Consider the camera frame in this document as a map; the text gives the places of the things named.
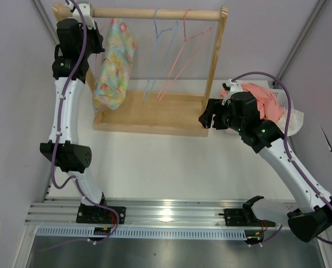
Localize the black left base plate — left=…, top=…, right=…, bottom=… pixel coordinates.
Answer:
left=76, top=204, right=126, bottom=224

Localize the white sheer garment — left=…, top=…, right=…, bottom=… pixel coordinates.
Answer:
left=276, top=109, right=304, bottom=137

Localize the wooden hanger rack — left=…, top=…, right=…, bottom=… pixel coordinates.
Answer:
left=52, top=2, right=229, bottom=138

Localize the pink wire hanger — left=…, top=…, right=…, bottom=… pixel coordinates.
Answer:
left=157, top=9, right=212, bottom=101
left=93, top=17, right=114, bottom=112

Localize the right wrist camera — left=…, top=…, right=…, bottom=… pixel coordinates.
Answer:
left=220, top=79, right=243, bottom=106

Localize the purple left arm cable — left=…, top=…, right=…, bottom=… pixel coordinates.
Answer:
left=37, top=0, right=121, bottom=252

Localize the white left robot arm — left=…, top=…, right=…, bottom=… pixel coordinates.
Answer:
left=40, top=18, right=108, bottom=223

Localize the white slotted cable duct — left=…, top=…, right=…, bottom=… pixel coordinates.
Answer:
left=36, top=225, right=259, bottom=241

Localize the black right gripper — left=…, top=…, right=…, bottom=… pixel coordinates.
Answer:
left=199, top=98, right=245, bottom=133

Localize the blue wire hanger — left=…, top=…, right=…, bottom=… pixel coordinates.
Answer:
left=142, top=8, right=179, bottom=104

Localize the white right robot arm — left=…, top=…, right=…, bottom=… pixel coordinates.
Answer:
left=199, top=92, right=332, bottom=242

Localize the white plastic laundry basket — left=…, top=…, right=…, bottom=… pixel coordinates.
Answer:
left=267, top=89, right=292, bottom=122

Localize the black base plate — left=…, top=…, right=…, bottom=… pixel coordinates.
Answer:
left=218, top=208, right=276, bottom=227
left=76, top=204, right=126, bottom=224

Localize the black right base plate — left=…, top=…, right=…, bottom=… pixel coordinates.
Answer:
left=218, top=208, right=276, bottom=227

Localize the coral pink garment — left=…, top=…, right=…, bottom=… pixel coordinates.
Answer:
left=220, top=82, right=285, bottom=123

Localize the aluminium mounting rail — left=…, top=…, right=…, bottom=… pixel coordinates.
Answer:
left=25, top=197, right=329, bottom=231

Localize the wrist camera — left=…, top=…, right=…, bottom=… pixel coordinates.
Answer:
left=66, top=1, right=96, bottom=30
left=220, top=79, right=243, bottom=106

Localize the floral pastel skirt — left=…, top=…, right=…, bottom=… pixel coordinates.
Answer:
left=93, top=18, right=137, bottom=113

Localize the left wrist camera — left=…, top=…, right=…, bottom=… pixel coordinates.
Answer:
left=66, top=1, right=96, bottom=30

